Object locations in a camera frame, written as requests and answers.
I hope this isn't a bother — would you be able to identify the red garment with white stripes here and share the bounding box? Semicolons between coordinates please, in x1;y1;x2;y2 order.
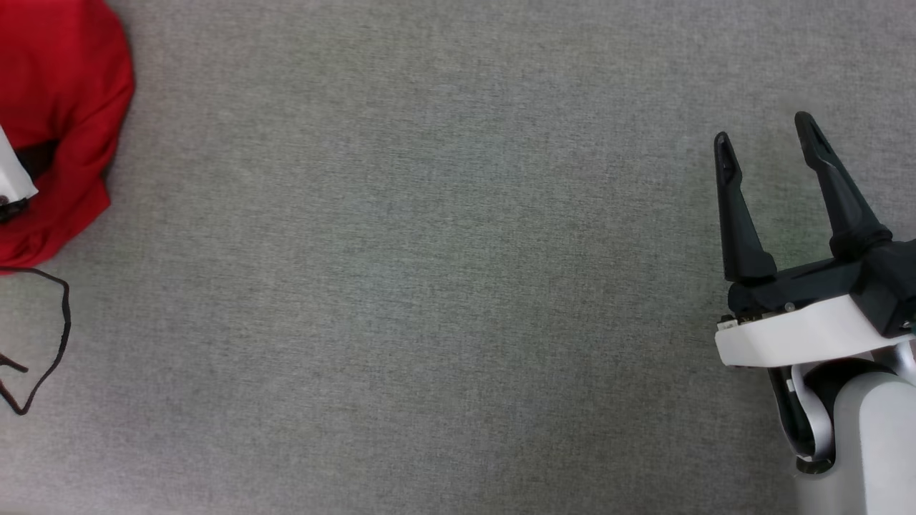
0;0;137;269

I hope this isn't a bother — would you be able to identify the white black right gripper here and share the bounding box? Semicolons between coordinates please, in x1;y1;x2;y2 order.
713;111;916;368

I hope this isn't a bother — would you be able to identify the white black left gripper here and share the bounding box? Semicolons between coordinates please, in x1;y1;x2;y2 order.
0;125;39;224

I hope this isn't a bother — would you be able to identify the grey fabric sofa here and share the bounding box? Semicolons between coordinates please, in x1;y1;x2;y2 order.
0;0;916;515

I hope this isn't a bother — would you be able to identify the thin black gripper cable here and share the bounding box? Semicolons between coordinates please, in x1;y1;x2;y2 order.
0;267;72;416

